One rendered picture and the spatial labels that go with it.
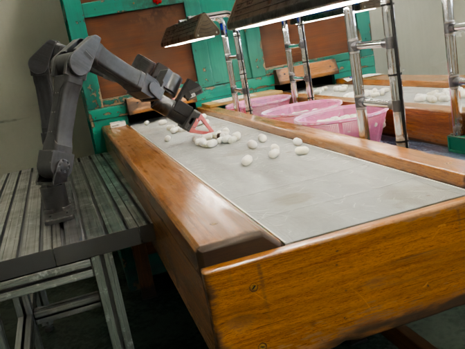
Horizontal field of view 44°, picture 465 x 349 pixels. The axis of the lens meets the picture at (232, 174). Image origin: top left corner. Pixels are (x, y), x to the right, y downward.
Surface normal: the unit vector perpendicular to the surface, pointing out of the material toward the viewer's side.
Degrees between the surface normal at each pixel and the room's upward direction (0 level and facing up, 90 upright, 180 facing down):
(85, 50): 90
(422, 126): 90
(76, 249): 90
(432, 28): 90
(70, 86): 100
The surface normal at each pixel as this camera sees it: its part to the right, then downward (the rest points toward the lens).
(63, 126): 0.72, -0.01
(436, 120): -0.94, 0.22
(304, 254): 0.28, 0.17
